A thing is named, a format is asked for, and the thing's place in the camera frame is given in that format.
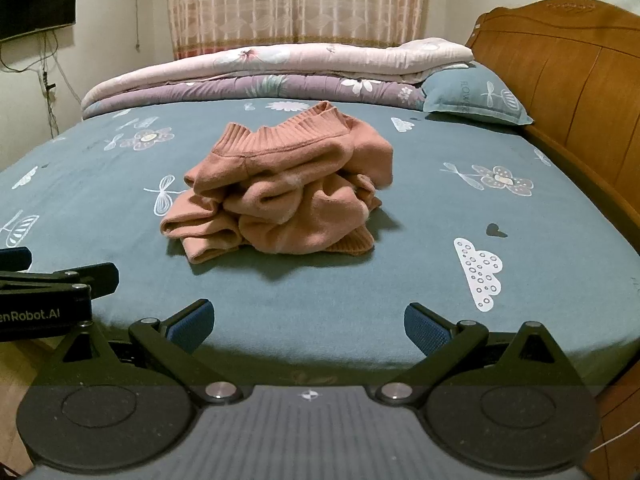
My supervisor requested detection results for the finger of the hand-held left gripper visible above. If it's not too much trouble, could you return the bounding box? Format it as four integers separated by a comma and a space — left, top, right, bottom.
0, 262, 120, 307
0, 246, 33, 274

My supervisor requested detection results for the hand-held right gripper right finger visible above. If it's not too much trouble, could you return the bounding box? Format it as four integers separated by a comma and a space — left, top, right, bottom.
376, 302, 572, 406

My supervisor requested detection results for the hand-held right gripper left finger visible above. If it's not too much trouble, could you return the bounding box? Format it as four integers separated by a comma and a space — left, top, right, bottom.
49, 298, 246, 404

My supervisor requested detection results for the pink striped knit sweater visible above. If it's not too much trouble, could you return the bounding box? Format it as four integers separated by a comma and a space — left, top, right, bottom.
160, 101, 396, 265

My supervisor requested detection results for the bed with teal floral sheet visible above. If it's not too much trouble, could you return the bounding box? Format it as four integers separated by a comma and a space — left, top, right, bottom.
0, 85, 640, 378

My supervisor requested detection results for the teal printed pillow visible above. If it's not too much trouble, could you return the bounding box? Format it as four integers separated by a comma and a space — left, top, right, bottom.
421, 62, 535, 126

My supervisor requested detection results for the purple floral quilt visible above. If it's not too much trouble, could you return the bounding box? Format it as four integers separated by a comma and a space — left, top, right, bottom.
81, 75, 429, 122

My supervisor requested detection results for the pale pink floral quilt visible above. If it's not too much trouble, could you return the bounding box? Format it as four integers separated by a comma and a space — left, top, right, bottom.
81, 38, 475, 111

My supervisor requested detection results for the wooden headboard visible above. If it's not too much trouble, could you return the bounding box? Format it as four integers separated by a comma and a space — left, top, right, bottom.
464, 2, 640, 261

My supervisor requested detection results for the beige and red patterned curtain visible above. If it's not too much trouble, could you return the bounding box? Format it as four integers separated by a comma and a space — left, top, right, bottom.
165, 0, 432, 61

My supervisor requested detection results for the black wall cable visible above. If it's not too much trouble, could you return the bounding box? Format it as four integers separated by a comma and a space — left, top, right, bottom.
39, 29, 70, 139
0, 42, 47, 81

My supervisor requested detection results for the thin white cable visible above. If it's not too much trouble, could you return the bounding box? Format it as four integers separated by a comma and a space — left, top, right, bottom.
596, 416, 640, 455

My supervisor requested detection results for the black wall-mounted television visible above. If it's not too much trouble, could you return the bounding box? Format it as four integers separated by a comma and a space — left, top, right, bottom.
0, 0, 79, 42

